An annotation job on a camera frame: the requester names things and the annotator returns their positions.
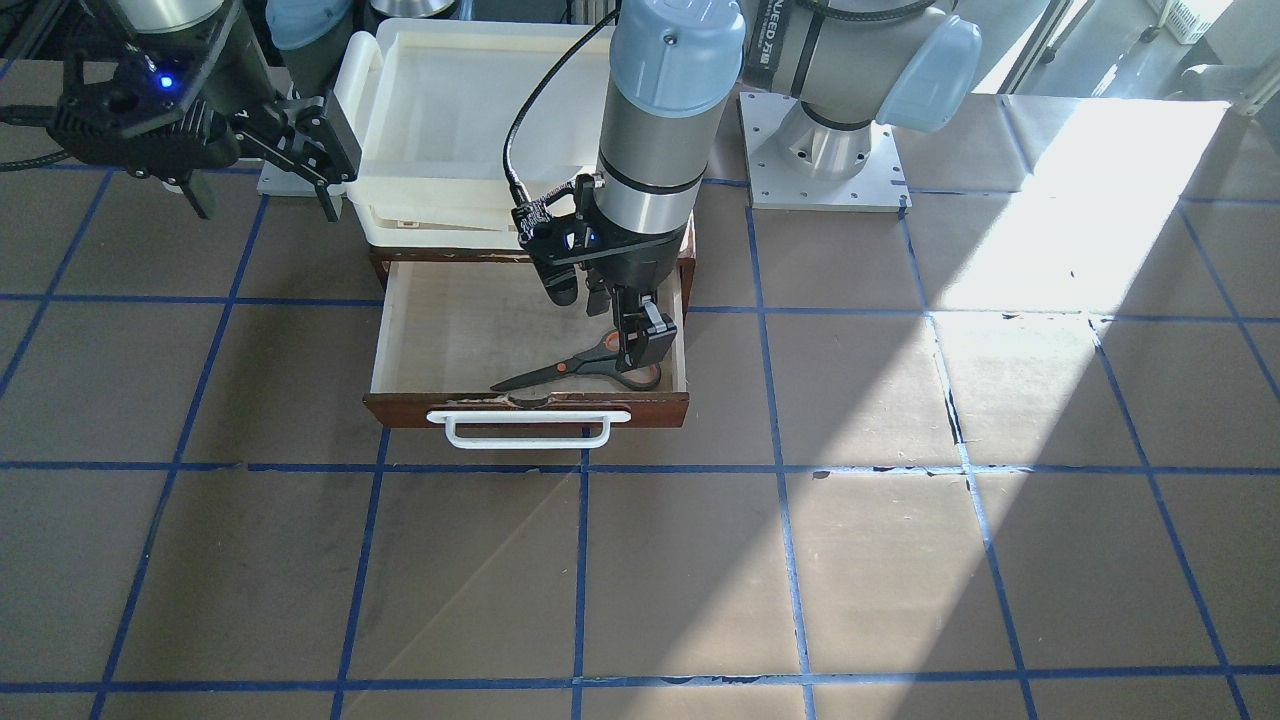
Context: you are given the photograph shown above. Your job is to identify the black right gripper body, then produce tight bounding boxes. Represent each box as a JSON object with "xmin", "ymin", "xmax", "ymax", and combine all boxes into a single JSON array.
[{"xmin": 45, "ymin": 1, "xmax": 282, "ymax": 184}]

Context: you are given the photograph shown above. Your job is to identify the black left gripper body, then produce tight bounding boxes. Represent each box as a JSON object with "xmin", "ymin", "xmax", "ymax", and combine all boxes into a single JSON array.
[{"xmin": 584, "ymin": 232, "xmax": 684, "ymax": 311}]

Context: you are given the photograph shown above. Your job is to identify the grey orange scissors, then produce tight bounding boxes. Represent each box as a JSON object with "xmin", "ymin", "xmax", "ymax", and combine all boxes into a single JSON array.
[{"xmin": 490, "ymin": 331, "xmax": 662, "ymax": 392}]

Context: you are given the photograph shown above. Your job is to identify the wooden drawer with white handle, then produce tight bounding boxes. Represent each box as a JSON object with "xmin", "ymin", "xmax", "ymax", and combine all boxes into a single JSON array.
[{"xmin": 364, "ymin": 261, "xmax": 690, "ymax": 448}]

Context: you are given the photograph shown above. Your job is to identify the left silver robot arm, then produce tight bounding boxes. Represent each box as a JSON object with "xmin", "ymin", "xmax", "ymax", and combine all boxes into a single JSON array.
[{"xmin": 582, "ymin": 1, "xmax": 983, "ymax": 372}]

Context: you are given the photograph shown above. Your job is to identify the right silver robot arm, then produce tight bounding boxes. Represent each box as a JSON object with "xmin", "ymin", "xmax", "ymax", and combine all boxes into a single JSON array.
[{"xmin": 40, "ymin": 1, "xmax": 361, "ymax": 222}]

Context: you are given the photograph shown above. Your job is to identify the brown wooden drawer cabinet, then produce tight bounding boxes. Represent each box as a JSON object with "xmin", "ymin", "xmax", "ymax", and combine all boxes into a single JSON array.
[{"xmin": 369, "ymin": 217, "xmax": 699, "ymax": 293}]

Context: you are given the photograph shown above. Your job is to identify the white plastic tray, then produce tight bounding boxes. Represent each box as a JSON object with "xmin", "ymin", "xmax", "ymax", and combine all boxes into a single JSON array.
[{"xmin": 335, "ymin": 19, "xmax": 585, "ymax": 254}]

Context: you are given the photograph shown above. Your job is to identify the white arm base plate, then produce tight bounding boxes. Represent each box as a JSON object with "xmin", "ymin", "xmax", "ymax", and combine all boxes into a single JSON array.
[
  {"xmin": 739, "ymin": 92, "xmax": 911, "ymax": 214},
  {"xmin": 257, "ymin": 149, "xmax": 357, "ymax": 199}
]

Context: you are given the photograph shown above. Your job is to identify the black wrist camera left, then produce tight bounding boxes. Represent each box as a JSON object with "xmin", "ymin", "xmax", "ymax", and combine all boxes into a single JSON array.
[{"xmin": 509, "ymin": 174, "xmax": 600, "ymax": 306}]

